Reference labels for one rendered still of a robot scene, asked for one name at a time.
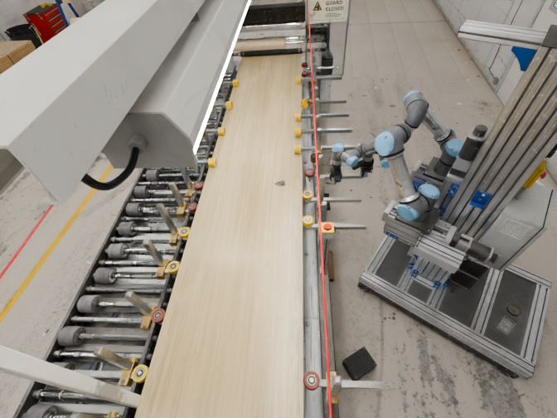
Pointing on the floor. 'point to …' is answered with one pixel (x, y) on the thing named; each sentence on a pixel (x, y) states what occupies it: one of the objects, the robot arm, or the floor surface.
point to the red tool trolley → (46, 21)
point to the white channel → (80, 122)
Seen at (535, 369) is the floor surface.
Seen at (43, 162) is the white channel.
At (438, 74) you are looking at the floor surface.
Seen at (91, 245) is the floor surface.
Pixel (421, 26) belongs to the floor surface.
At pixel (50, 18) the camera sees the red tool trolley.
